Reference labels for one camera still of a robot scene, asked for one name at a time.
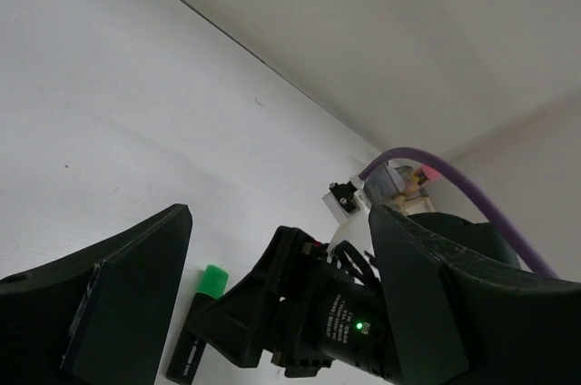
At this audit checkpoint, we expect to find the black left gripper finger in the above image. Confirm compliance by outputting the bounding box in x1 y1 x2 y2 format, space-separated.
1 204 192 384

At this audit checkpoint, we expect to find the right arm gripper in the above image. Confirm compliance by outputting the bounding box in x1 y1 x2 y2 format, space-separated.
198 207 580 384

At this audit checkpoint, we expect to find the green cap highlighter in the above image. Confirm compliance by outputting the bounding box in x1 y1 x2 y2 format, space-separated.
165 265 229 385

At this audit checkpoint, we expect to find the pink capped crayon bottle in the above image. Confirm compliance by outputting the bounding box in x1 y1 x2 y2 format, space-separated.
405 164 441 195

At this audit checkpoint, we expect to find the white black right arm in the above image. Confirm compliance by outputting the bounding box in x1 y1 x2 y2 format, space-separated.
189 206 580 384

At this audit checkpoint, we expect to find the clear acrylic desk organizer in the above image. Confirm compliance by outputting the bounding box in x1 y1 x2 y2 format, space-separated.
368 164 436 215

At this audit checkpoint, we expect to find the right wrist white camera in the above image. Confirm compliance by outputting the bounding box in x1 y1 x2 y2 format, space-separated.
322 175 372 252

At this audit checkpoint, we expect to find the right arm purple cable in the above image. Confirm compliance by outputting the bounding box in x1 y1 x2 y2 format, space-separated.
358 146 560 280

